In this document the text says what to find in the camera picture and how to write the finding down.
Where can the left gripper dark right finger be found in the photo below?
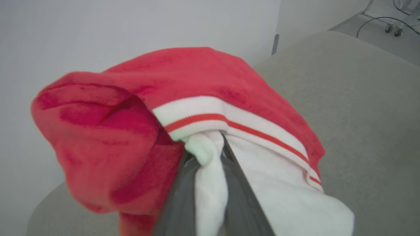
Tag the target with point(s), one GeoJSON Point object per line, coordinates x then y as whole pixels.
{"type": "Point", "coordinates": [241, 203]}

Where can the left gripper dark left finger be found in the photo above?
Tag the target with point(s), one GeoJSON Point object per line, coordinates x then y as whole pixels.
{"type": "Point", "coordinates": [180, 203]}

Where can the small caster wheel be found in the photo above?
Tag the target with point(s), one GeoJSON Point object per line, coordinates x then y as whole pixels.
{"type": "Point", "coordinates": [398, 31]}
{"type": "Point", "coordinates": [388, 28]}

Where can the aluminium frame on casters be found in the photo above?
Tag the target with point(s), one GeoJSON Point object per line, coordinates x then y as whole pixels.
{"type": "Point", "coordinates": [377, 14]}

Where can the grey wall bracket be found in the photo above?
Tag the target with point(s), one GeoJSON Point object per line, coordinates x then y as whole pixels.
{"type": "Point", "coordinates": [275, 44]}

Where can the red and white garment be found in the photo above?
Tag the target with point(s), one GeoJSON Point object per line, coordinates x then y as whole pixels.
{"type": "Point", "coordinates": [197, 75]}

